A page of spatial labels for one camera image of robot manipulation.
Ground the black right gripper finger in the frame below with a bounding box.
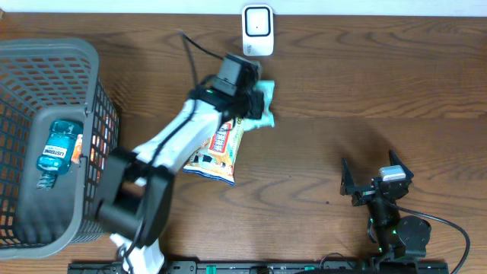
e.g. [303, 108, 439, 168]
[340, 158, 355, 196]
[388, 149, 414, 179]

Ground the light green snack pouch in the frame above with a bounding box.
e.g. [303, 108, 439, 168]
[243, 80, 275, 132]

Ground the large yellow snack bag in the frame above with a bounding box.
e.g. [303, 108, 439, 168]
[183, 118, 244, 185]

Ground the teal mouthwash bottle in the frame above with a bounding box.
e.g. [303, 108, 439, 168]
[37, 119, 83, 190]

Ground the small orange tissue pack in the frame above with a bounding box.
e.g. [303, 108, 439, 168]
[71, 134, 83, 164]

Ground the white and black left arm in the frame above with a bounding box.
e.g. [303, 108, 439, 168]
[90, 55, 265, 273]

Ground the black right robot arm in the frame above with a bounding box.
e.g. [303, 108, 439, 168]
[340, 150, 431, 260]

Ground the grey plastic basket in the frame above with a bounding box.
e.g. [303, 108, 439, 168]
[1, 38, 119, 260]

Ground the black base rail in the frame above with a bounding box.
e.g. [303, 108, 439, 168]
[67, 260, 449, 274]

